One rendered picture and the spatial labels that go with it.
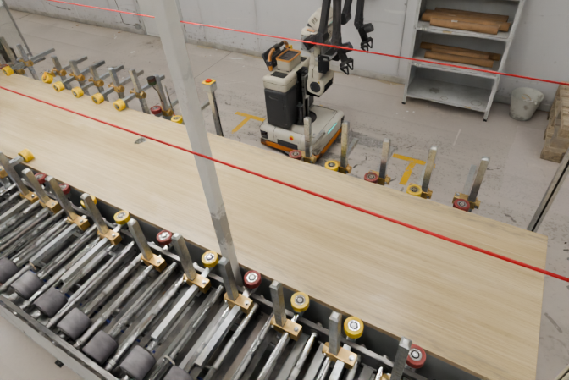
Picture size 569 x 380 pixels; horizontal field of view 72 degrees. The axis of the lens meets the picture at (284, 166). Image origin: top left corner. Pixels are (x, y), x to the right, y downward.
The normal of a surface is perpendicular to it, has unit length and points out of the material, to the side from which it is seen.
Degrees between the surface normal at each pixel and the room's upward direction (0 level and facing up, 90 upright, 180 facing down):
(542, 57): 90
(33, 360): 0
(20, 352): 0
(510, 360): 0
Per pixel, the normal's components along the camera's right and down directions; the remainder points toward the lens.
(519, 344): -0.07, -0.76
